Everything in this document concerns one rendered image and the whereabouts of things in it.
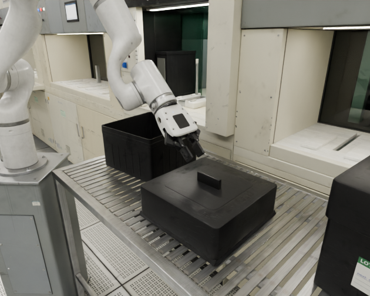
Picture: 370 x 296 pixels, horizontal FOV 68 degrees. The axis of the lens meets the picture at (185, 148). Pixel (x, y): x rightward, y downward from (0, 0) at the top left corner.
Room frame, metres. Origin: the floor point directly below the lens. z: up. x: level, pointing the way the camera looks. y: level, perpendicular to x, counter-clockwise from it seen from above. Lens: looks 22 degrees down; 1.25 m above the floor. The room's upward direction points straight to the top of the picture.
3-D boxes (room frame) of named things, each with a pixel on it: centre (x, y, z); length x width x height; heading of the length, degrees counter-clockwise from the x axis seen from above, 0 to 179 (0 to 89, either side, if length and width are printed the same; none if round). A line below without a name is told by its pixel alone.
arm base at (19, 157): (1.03, 0.67, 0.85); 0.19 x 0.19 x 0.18
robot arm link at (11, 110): (1.06, 0.66, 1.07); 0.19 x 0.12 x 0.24; 164
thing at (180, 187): (0.69, -0.07, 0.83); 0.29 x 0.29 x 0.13; 46
